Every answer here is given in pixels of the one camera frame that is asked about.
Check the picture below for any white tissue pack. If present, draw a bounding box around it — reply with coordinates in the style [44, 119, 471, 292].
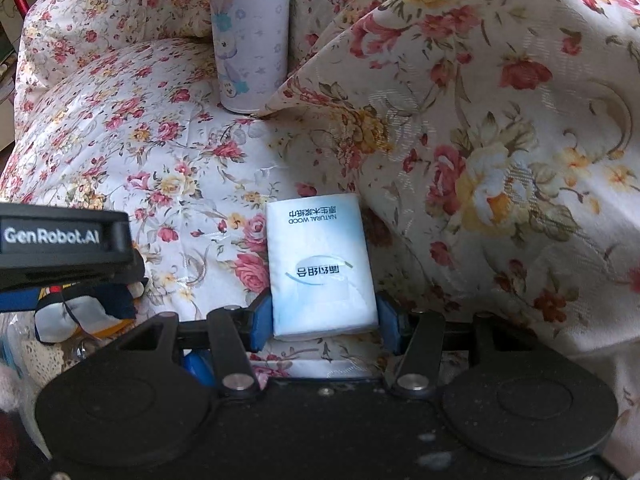
[265, 192, 378, 342]

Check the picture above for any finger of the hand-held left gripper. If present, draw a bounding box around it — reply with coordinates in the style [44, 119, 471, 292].
[0, 252, 148, 311]

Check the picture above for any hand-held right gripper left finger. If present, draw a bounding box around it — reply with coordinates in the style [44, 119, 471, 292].
[75, 292, 275, 400]

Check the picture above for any purple cartoon water bottle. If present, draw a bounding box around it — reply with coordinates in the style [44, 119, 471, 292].
[209, 0, 292, 114]

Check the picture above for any floral sofa cover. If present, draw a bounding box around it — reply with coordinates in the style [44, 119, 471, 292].
[0, 0, 640, 461]

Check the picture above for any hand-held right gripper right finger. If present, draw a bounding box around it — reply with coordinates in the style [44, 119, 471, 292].
[375, 292, 566, 398]

